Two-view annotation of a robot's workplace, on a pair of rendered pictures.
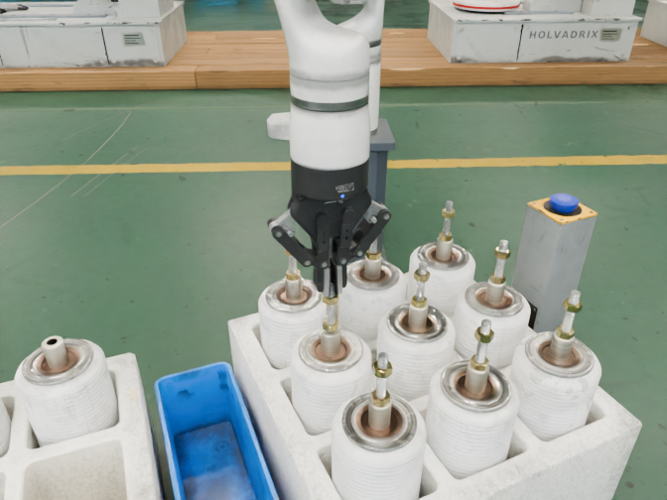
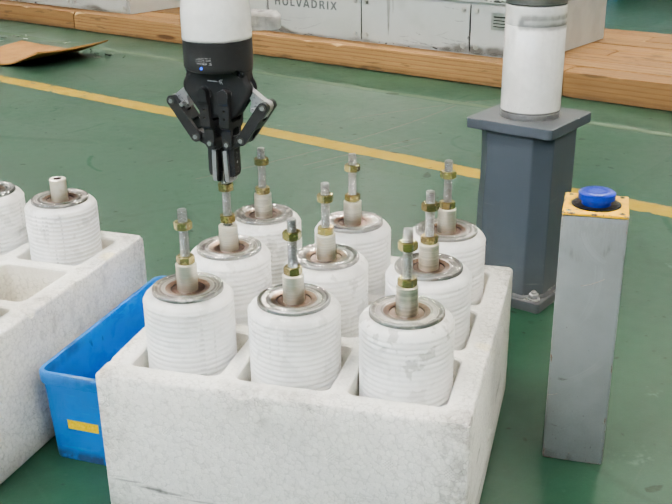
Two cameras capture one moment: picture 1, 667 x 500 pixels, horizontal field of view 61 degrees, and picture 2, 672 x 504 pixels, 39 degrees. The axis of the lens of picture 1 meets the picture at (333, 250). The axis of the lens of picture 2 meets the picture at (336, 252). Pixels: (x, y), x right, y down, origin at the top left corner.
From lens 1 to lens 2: 0.78 m
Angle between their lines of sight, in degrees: 37
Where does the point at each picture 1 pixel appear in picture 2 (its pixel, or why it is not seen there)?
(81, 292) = not seen: hidden behind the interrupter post
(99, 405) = (70, 244)
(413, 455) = (182, 314)
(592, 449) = (385, 418)
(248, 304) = not seen: hidden behind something
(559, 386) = (368, 329)
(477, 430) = (258, 327)
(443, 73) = not seen: outside the picture
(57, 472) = (24, 284)
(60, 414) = (39, 234)
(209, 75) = (581, 80)
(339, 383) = (206, 268)
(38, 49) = (399, 23)
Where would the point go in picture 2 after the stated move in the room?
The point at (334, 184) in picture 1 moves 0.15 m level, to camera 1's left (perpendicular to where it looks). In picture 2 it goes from (194, 55) to (106, 41)
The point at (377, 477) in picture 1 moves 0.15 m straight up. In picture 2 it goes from (152, 324) to (139, 186)
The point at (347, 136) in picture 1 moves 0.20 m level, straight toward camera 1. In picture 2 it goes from (201, 13) to (27, 39)
